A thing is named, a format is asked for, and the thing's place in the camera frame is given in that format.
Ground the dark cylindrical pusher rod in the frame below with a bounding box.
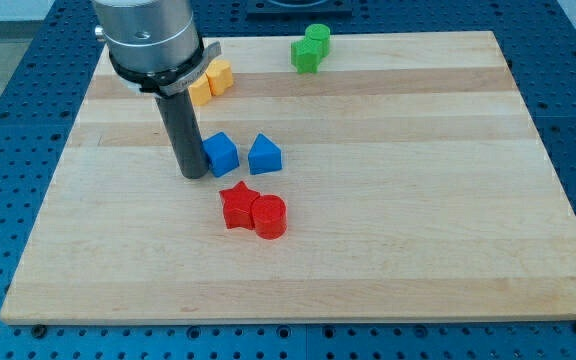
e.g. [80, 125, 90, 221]
[156, 90, 209, 179]

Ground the blue cube block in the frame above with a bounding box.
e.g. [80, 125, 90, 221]
[203, 132, 240, 177]

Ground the blue triangle block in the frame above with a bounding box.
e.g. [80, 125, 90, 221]
[248, 133, 283, 175]

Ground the yellow block left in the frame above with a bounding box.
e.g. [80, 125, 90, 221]
[188, 75, 212, 106]

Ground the yellow block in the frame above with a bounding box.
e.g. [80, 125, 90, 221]
[188, 75, 212, 106]
[205, 60, 234, 96]

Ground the yellow block right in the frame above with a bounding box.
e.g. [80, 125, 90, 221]
[205, 60, 234, 96]

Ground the red star block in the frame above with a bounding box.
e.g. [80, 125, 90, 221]
[219, 181, 261, 230]

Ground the red cylinder block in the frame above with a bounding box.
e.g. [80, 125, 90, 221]
[251, 195, 287, 240]

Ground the green star block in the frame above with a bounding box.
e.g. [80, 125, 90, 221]
[291, 38, 323, 74]

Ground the green cylinder block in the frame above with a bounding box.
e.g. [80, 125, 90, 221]
[305, 23, 331, 57]

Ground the wooden board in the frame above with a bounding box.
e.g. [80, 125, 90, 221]
[0, 31, 576, 325]

